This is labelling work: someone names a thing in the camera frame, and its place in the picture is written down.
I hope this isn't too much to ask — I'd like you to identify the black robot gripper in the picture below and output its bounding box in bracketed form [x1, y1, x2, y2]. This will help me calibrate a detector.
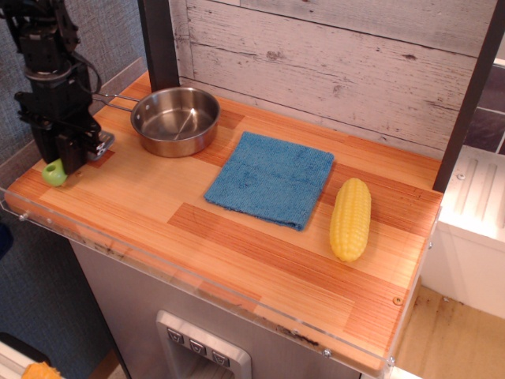
[14, 74, 102, 174]

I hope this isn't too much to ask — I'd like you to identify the green handled grey spatula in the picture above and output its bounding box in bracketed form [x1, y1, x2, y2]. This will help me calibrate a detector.
[42, 131, 115, 186]

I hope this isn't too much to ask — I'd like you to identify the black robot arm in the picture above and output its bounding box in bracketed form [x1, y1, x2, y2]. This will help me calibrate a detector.
[1, 1, 106, 174]

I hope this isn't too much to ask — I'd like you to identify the stainless steel pan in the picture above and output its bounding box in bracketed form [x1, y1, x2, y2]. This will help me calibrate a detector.
[93, 87, 221, 158]

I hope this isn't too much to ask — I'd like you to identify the blue folded cloth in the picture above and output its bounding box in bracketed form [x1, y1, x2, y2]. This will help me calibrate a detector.
[204, 132, 334, 231]

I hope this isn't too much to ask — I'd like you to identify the orange object bottom left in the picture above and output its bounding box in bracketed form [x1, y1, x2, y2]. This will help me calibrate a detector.
[21, 362, 62, 379]

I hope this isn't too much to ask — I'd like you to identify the clear acrylic table guard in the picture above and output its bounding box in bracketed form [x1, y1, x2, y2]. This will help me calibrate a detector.
[0, 185, 397, 374]

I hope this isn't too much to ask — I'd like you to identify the yellow plastic corn cob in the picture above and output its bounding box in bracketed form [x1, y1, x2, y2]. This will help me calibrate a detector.
[329, 178, 372, 262]

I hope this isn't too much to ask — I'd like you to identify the white toy sink unit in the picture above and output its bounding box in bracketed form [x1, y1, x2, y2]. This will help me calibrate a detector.
[420, 58, 505, 317]

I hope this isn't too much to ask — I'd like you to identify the dark left vertical post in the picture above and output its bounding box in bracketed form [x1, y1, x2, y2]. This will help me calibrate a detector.
[137, 0, 180, 92]

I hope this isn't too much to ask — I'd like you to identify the dark vertical post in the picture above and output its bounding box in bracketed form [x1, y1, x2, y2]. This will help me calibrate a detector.
[432, 0, 504, 193]
[137, 0, 180, 92]

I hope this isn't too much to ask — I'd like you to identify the dark right vertical post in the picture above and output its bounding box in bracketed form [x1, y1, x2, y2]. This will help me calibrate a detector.
[432, 0, 504, 193]

